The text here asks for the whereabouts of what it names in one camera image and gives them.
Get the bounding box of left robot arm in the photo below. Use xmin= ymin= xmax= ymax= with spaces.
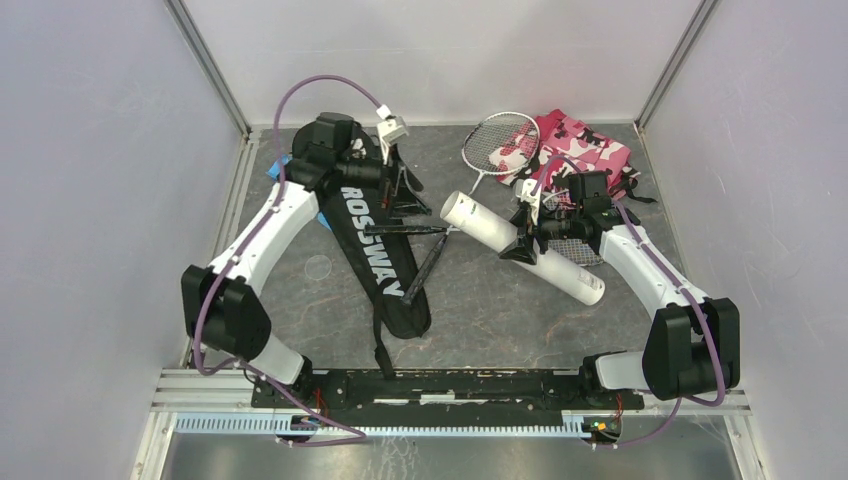
xmin=181 ymin=107 xmax=431 ymax=408

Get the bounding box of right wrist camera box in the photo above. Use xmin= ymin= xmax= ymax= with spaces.
xmin=513 ymin=178 xmax=541 ymax=207

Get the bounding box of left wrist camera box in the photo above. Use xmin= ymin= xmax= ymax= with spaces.
xmin=376 ymin=115 xmax=409 ymax=165

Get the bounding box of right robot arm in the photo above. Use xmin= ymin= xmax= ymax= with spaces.
xmin=500 ymin=171 xmax=740 ymax=408

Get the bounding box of black racket bag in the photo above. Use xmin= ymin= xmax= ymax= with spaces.
xmin=285 ymin=112 xmax=431 ymax=379

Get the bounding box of blue cloth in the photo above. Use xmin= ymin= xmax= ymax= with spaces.
xmin=267 ymin=154 xmax=331 ymax=231

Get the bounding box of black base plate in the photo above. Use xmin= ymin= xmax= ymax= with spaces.
xmin=251 ymin=368 xmax=645 ymax=429

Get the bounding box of white shuttlecock tube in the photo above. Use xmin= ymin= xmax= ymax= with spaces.
xmin=440 ymin=191 xmax=605 ymax=305

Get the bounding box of white slotted cable duct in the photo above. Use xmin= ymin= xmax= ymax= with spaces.
xmin=174 ymin=412 xmax=590 ymax=440

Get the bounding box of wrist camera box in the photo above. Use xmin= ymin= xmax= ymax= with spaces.
xmin=513 ymin=178 xmax=541 ymax=207
xmin=376 ymin=115 xmax=409 ymax=165

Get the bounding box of white racket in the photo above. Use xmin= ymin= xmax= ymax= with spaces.
xmin=364 ymin=225 xmax=604 ymax=267
xmin=401 ymin=111 xmax=542 ymax=307

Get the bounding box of pink camouflage bag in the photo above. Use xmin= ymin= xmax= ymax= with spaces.
xmin=497 ymin=109 xmax=656 ymax=210

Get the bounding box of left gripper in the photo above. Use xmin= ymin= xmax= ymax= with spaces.
xmin=336 ymin=143 xmax=431 ymax=219

